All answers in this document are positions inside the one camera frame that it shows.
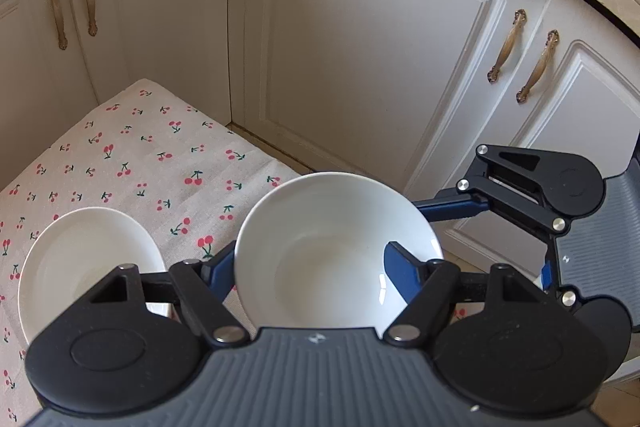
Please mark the plain white bowl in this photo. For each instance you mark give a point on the plain white bowl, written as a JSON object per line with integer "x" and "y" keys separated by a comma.
{"x": 85, "y": 257}

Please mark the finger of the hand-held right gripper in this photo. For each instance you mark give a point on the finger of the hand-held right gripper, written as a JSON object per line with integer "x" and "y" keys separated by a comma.
{"x": 554, "y": 279}
{"x": 450, "y": 208}

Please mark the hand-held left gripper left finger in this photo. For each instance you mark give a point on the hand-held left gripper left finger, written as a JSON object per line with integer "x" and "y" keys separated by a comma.
{"x": 220, "y": 269}

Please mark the cherry print tablecloth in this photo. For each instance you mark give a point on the cherry print tablecloth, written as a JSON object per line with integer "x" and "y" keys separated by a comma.
{"x": 150, "y": 167}

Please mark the small pink floral bowl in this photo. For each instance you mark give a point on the small pink floral bowl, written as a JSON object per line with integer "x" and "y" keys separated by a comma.
{"x": 320, "y": 247}

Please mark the white cabinet door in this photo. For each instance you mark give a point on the white cabinet door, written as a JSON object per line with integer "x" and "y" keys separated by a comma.
{"x": 25, "y": 82}
{"x": 590, "y": 107}
{"x": 360, "y": 57}
{"x": 160, "y": 17}

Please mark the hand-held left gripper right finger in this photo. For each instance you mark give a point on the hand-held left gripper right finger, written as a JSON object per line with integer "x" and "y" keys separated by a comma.
{"x": 400, "y": 272}

